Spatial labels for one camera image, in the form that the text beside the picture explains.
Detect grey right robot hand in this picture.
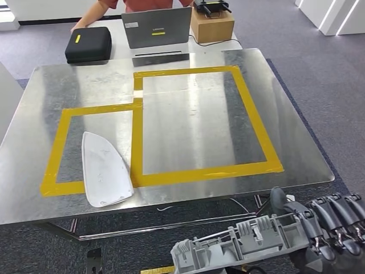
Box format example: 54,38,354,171
269,186,365,274

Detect grey plastic wheel hubcap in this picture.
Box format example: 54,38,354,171
170,213,310,274

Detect stainless steel workbench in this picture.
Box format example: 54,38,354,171
0,48,335,243

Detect white lit display plinth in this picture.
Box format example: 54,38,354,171
295,0,365,37

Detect brown cardboard box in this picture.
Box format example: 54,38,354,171
190,8,235,44

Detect black router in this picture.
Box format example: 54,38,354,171
193,0,232,17

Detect white triangular plastic panel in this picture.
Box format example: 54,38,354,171
81,131,135,208

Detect grey laptop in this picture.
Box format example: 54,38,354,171
121,6,193,68

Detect black zip case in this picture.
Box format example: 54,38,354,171
65,26,112,65

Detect person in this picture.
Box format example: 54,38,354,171
70,0,195,34

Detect white power cable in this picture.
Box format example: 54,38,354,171
157,198,250,215

